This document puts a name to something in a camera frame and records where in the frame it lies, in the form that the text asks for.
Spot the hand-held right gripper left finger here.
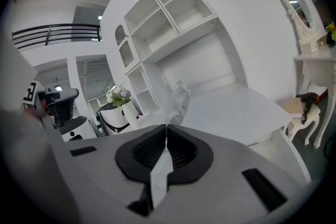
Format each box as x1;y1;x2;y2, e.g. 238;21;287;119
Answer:
64;124;167;224

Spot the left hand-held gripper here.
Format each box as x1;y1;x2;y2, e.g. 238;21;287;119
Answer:
22;80;88;136

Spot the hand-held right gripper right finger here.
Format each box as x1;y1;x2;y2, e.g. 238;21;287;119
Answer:
154;124;313;224

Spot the white machine with black trim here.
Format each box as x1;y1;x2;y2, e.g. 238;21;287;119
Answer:
96;104;132;137

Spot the white and blue flower bouquet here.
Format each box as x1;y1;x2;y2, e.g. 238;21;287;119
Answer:
106;82;132;109

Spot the black balcony railing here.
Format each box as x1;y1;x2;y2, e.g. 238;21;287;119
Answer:
11;23;102;51

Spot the beige book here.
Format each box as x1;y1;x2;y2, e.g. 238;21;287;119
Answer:
284;98;306;118

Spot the white ornate cushioned stool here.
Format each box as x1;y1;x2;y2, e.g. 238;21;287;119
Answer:
284;97;322;147

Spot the black hair dryer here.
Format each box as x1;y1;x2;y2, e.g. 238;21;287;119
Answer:
295;92;320;125

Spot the white desk with shelf hutch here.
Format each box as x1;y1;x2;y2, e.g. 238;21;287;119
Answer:
99;0;313;185

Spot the white ornate dressing table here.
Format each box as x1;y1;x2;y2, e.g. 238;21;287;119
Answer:
295;33;336;151

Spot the small black vase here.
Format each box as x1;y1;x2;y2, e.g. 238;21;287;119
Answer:
326;32;336;48

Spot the yellow sunflower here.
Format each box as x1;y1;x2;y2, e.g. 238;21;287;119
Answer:
324;22;336;35

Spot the oval white-framed mirror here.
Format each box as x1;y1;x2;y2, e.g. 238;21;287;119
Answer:
274;0;320;35

